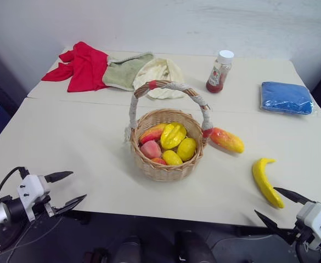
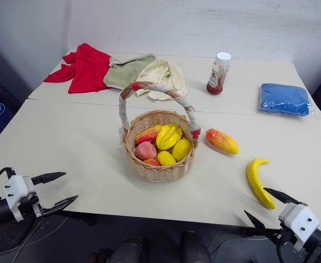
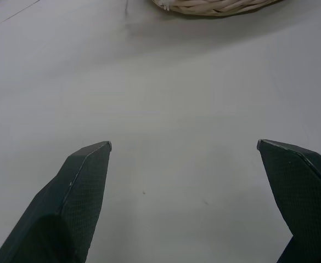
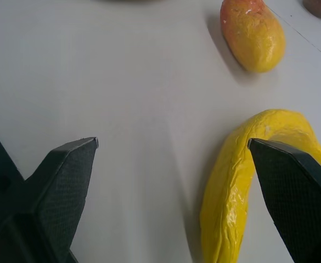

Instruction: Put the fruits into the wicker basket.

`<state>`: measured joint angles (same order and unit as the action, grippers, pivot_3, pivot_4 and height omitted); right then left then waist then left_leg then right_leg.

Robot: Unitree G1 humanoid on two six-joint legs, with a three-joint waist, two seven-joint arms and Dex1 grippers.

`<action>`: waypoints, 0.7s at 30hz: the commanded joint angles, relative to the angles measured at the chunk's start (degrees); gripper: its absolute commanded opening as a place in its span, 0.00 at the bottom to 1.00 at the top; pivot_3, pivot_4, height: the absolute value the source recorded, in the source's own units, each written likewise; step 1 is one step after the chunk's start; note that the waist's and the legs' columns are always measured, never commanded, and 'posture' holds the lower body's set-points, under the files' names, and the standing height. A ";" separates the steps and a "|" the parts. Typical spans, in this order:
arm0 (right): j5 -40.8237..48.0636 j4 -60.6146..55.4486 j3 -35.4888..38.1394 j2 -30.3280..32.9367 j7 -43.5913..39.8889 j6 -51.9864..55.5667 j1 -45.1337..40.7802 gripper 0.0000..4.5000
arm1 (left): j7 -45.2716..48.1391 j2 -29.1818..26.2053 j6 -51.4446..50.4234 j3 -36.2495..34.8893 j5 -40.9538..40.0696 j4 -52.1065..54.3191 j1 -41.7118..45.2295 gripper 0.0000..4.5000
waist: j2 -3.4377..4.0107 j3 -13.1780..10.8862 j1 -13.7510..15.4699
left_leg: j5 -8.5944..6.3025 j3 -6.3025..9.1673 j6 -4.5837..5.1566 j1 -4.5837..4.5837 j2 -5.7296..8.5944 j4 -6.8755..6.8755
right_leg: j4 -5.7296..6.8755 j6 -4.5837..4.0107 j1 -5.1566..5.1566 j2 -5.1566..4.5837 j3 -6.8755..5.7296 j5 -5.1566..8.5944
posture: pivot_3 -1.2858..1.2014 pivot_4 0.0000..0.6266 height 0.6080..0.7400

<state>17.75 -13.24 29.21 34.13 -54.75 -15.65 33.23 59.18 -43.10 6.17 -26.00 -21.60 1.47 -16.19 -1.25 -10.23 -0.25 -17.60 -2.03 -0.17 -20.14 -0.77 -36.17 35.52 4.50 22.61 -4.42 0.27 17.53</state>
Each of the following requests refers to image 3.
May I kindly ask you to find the woven wicker basket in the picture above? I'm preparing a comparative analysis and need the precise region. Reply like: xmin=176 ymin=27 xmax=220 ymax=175
xmin=150 ymin=0 xmax=285 ymax=16

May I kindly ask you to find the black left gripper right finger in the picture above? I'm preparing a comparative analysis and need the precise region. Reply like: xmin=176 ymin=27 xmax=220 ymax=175
xmin=256 ymin=139 xmax=321 ymax=263

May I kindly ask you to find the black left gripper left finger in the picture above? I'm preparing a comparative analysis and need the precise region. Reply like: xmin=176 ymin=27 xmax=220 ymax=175
xmin=0 ymin=140 xmax=113 ymax=263

